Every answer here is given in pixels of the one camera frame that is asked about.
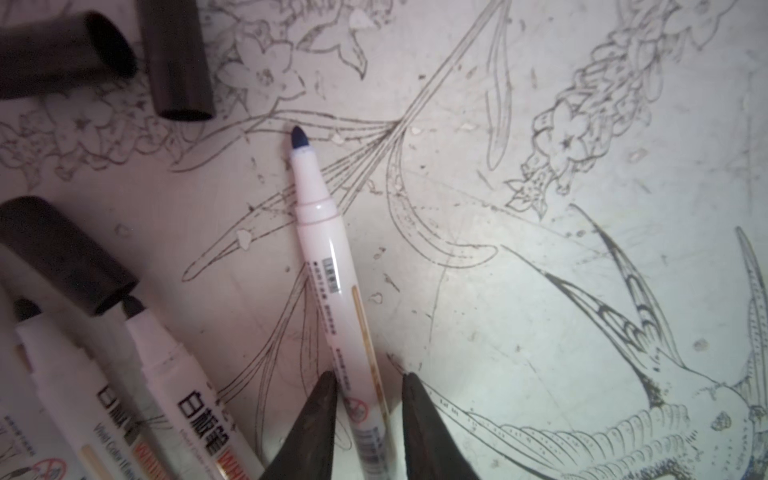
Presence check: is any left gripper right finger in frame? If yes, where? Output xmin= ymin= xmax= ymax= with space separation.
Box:
xmin=402 ymin=373 xmax=479 ymax=480

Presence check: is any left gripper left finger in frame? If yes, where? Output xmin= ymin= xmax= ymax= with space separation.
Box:
xmin=260 ymin=371 xmax=338 ymax=480

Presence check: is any white marker pen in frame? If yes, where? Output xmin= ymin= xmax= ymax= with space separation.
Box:
xmin=13 ymin=298 xmax=145 ymax=479
xmin=291 ymin=126 xmax=396 ymax=479
xmin=121 ymin=296 xmax=265 ymax=479
xmin=1 ymin=293 xmax=87 ymax=479

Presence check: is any black pen cap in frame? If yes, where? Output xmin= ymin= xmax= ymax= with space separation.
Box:
xmin=1 ymin=11 xmax=138 ymax=100
xmin=1 ymin=196 xmax=139 ymax=316
xmin=135 ymin=0 xmax=215 ymax=122

